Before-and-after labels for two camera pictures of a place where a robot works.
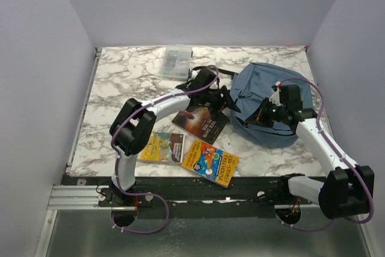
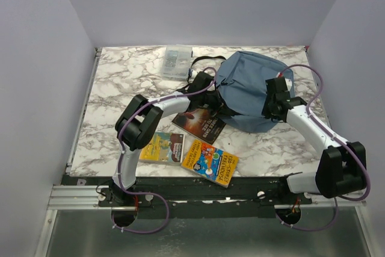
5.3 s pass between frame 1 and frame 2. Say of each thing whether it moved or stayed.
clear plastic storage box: stayed
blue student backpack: moved
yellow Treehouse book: stayed
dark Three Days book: stayed
